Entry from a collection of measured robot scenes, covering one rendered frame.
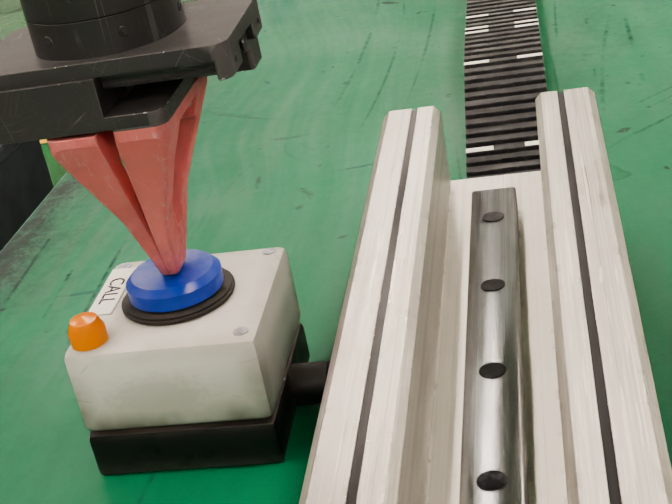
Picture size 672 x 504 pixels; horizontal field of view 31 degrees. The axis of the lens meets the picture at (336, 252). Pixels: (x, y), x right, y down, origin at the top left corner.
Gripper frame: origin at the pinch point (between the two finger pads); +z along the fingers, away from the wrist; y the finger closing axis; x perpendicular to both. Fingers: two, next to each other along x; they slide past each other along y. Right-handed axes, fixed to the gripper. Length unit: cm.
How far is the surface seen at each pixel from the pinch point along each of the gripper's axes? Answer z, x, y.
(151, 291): 1.0, -1.6, -0.6
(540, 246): 3.8, 4.3, 14.7
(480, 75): 4.9, 30.6, 11.7
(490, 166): 6.9, 20.7, 12.1
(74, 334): 1.5, -3.5, -3.4
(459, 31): 8, 51, 9
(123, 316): 2.2, -1.1, -2.3
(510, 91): 5.4, 28.2, 13.5
